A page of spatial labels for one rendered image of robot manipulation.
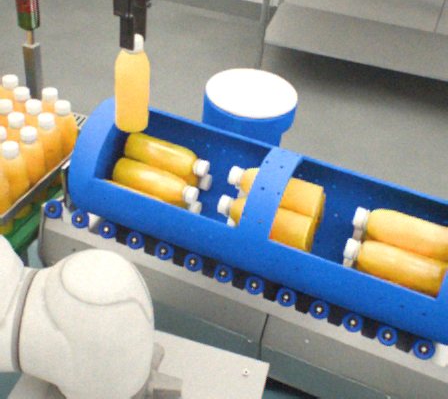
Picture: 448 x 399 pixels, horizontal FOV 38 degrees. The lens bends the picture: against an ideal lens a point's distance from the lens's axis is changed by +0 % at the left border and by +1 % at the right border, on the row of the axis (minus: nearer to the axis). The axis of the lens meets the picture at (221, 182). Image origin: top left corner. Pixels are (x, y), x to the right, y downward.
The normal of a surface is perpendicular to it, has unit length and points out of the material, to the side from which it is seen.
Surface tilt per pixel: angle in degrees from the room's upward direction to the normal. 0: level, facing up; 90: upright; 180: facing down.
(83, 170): 69
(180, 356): 0
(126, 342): 79
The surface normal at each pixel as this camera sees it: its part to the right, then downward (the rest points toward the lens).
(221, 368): 0.10, -0.78
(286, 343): -0.33, 0.25
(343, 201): -0.37, 0.48
